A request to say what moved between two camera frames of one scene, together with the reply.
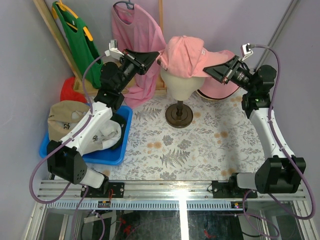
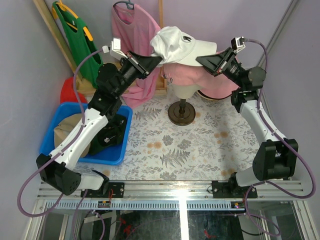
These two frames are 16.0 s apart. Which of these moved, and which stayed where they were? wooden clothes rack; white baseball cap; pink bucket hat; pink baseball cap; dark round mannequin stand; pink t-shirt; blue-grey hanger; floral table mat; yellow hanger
Moved: pink baseball cap; white baseball cap; dark round mannequin stand
Stayed: floral table mat; blue-grey hanger; yellow hanger; pink t-shirt; wooden clothes rack; pink bucket hat
